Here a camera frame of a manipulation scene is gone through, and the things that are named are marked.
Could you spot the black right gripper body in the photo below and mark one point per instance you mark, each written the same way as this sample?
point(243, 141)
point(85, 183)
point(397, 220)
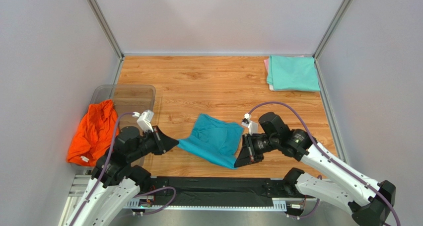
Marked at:
point(248, 147)

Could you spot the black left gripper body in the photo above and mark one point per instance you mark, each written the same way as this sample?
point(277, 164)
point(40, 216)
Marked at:
point(147, 144)

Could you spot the teal blue t-shirt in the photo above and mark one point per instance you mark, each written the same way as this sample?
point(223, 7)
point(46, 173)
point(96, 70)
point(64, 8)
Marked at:
point(213, 140)

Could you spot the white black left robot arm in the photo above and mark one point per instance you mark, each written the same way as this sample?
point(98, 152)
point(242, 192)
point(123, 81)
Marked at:
point(100, 205)

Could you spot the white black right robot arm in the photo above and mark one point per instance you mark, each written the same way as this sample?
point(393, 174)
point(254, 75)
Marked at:
point(368, 201)

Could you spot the orange crumpled t-shirt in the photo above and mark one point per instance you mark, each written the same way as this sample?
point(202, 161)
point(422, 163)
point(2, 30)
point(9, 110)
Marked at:
point(94, 134)

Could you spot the clear plastic bin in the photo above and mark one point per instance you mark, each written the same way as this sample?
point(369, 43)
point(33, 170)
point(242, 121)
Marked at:
point(126, 98)

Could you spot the black table edge strip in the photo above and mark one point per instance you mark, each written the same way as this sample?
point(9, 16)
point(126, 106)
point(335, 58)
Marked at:
point(224, 191)

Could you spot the folded mint green t-shirt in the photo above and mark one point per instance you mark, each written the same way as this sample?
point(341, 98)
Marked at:
point(307, 78)

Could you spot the folded pink t-shirt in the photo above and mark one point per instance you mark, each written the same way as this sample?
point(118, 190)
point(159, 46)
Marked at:
point(266, 67)

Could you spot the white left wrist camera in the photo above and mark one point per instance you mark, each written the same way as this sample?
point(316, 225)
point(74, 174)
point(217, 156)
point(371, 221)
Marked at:
point(144, 120)

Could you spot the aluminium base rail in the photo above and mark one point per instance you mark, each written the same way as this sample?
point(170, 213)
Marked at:
point(160, 199)

